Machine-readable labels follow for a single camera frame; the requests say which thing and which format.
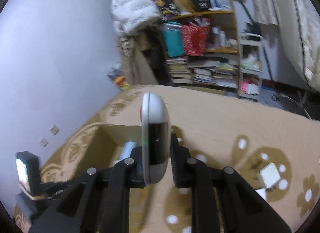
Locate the white puffer jacket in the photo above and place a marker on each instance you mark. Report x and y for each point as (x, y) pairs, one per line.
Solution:
(132, 2)

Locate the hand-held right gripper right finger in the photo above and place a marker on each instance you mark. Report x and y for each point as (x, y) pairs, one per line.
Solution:
(178, 170)

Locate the white square box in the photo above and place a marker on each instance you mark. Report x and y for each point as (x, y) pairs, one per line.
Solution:
(270, 175)

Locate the wooden shelf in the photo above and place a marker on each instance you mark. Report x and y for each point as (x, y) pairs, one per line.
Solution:
(225, 50)

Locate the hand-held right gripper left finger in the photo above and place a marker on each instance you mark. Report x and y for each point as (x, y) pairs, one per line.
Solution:
(136, 173)

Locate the row of white bottles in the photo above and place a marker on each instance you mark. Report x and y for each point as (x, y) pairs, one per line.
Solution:
(223, 39)

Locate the flattened cardboard sheets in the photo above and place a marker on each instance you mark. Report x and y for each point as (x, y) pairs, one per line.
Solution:
(137, 65)

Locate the cream coat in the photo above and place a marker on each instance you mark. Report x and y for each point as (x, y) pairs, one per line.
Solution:
(297, 30)

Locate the teal storage bin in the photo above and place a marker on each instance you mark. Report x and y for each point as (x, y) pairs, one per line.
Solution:
(173, 41)

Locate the red bag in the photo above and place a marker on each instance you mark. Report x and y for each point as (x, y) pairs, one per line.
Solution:
(196, 39)

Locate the colourful small items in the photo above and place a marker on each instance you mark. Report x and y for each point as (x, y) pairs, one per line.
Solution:
(120, 80)

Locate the stack of books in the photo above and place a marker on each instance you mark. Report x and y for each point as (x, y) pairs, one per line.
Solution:
(205, 72)

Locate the white remote control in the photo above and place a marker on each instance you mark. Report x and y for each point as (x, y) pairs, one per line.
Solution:
(156, 137)

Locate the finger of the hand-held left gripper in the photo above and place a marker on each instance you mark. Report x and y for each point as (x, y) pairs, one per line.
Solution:
(60, 186)

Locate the tan fluffy item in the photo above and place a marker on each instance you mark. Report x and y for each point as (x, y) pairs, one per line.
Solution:
(183, 0)

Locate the white trolley cart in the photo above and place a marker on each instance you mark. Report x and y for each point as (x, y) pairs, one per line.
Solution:
(250, 72)

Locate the beige flower printed blanket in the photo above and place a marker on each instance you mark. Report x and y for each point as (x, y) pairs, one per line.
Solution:
(225, 127)

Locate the black box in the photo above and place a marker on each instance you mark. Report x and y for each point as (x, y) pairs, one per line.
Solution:
(203, 2)

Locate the light blue bottle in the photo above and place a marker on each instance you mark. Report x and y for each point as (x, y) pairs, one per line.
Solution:
(128, 151)

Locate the white wall socket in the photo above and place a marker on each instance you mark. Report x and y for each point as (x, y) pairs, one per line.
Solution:
(43, 142)
(54, 130)

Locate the black printed bag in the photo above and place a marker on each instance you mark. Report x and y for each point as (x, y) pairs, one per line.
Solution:
(163, 2)

